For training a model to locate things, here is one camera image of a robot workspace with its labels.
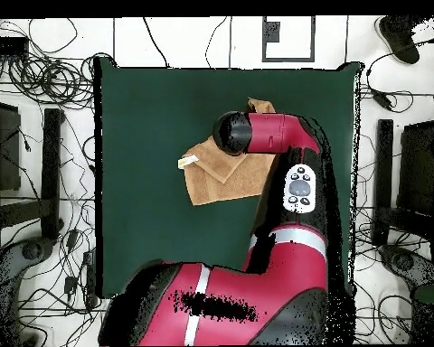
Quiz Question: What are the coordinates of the coiled black cable bundle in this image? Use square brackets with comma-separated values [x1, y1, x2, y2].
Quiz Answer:
[6, 52, 97, 109]

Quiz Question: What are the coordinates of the black power adapter with cable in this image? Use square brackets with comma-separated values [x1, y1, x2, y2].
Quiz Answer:
[364, 30, 434, 114]

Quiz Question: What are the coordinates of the orange terry towel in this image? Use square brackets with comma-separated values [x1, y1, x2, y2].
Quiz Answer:
[176, 97, 277, 207]

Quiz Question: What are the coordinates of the black floor cable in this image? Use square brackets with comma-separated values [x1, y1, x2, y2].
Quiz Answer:
[142, 16, 172, 69]
[204, 16, 228, 69]

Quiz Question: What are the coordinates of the black rectangular box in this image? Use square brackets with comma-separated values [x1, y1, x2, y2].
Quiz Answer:
[0, 35, 30, 56]

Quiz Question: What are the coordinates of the grey square frame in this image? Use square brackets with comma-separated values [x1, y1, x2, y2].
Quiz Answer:
[261, 15, 316, 63]

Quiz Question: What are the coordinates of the dark green table cloth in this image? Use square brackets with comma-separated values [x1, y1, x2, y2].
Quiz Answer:
[93, 57, 364, 300]

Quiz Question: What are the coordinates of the narrow black power strip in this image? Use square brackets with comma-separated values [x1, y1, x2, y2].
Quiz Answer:
[81, 248, 99, 309]

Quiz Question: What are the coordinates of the person's dark shoe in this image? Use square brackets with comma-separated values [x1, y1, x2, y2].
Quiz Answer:
[373, 14, 420, 65]

